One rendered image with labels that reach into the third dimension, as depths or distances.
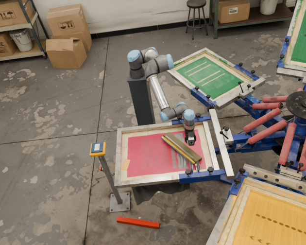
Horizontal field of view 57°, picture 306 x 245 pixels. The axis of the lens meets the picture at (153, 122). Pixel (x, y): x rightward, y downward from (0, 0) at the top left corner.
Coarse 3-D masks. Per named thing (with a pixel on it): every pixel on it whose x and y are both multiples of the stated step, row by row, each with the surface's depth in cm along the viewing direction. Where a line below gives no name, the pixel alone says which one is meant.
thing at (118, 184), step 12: (120, 132) 246; (132, 132) 249; (204, 132) 239; (120, 144) 236; (120, 156) 229; (120, 168) 223; (216, 168) 209; (132, 180) 210; (144, 180) 209; (156, 180) 208; (168, 180) 207
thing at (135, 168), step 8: (168, 152) 229; (176, 152) 228; (200, 152) 225; (136, 160) 227; (176, 160) 222; (128, 168) 223; (136, 168) 222; (160, 168) 219; (168, 168) 218; (176, 168) 217; (184, 168) 217; (200, 168) 215; (128, 176) 217
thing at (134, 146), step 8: (144, 136) 244; (152, 136) 243; (160, 136) 242; (184, 136) 239; (128, 144) 240; (136, 144) 239; (168, 144) 235; (200, 144) 231; (128, 152) 234; (136, 152) 233
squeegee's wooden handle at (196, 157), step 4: (168, 132) 240; (164, 136) 236; (168, 136) 236; (172, 136) 236; (176, 140) 232; (180, 140) 232; (180, 144) 228; (184, 144) 228; (184, 148) 225; (188, 148) 225; (188, 152) 222; (192, 152) 222; (192, 156) 219; (196, 156) 219; (196, 160) 215; (200, 160) 218
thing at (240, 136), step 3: (234, 135) 222; (237, 135) 222; (240, 135) 221; (243, 135) 221; (234, 138) 220; (237, 138) 220; (240, 138) 219; (243, 138) 219; (246, 138) 219; (237, 141) 220; (240, 141) 220; (243, 141) 220; (225, 144) 222
